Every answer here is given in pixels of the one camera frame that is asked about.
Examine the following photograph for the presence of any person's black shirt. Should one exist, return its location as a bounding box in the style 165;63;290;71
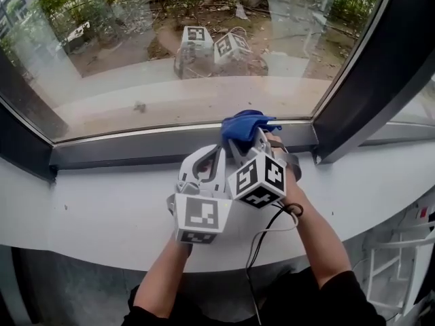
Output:
120;266;387;326

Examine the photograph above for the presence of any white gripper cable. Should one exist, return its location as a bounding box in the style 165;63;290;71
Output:
245;215;300;268

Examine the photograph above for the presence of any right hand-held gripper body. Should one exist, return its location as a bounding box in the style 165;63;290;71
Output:
226;150;303;211

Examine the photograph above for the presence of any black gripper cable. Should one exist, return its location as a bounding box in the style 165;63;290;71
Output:
245;204;287;319

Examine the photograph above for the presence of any person's right hand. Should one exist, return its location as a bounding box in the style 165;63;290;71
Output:
264;130;290;157

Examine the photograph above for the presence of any person's left forearm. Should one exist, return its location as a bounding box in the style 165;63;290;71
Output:
133;238;195;319

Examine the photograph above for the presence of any dark window frame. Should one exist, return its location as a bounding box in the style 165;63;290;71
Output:
0;0;435;184

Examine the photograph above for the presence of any white metal rack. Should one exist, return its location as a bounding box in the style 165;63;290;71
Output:
352;215;435;320

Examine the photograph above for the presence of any black hair tie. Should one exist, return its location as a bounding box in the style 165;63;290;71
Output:
284;202;305;219

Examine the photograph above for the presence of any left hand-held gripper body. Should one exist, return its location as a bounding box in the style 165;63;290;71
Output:
165;180;234;247

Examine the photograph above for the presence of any blue cleaning cloth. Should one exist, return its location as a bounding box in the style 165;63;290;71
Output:
220;109;283;149

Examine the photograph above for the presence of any person's right forearm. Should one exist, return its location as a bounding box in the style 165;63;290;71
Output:
281;181;353;291

